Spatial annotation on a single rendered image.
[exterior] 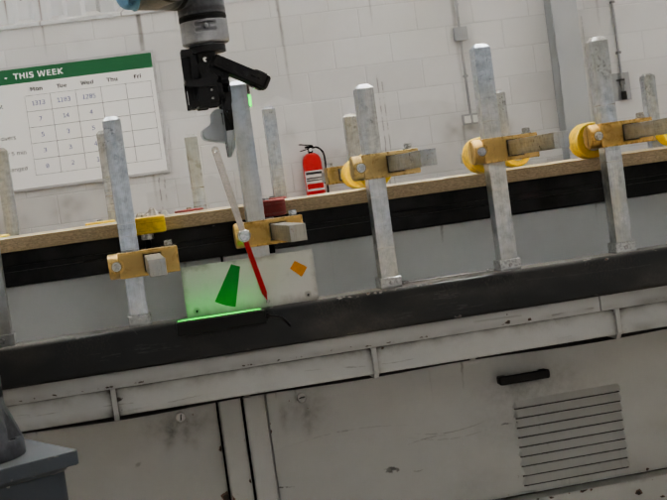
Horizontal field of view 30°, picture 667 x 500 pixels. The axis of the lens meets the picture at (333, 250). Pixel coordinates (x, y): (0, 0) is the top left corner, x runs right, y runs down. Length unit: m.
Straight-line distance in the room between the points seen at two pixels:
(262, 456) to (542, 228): 0.79
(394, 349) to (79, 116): 7.30
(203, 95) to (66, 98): 7.35
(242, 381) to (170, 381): 0.14
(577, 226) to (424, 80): 7.07
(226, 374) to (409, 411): 0.50
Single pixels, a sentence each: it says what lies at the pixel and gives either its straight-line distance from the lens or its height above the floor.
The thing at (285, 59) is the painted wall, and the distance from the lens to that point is 9.72.
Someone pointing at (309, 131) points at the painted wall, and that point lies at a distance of 9.69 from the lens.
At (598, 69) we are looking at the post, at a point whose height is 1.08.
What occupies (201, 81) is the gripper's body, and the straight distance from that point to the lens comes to 2.35.
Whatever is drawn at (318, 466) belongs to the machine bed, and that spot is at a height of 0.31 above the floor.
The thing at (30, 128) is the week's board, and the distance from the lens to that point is 9.70.
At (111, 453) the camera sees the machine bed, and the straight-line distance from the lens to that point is 2.73.
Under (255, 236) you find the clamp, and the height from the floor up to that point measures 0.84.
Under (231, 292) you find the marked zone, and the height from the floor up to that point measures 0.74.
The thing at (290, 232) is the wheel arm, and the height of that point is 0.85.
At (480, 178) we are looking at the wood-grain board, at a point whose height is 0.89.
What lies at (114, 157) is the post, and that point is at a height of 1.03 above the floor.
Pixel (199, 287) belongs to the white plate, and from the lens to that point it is 2.43.
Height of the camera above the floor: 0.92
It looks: 3 degrees down
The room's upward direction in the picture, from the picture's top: 8 degrees counter-clockwise
